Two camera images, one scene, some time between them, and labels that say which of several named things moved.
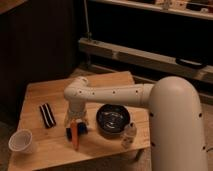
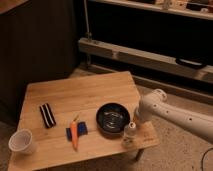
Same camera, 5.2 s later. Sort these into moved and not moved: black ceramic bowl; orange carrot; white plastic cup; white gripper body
Moved: white gripper body
Not moved: black ceramic bowl; orange carrot; white plastic cup
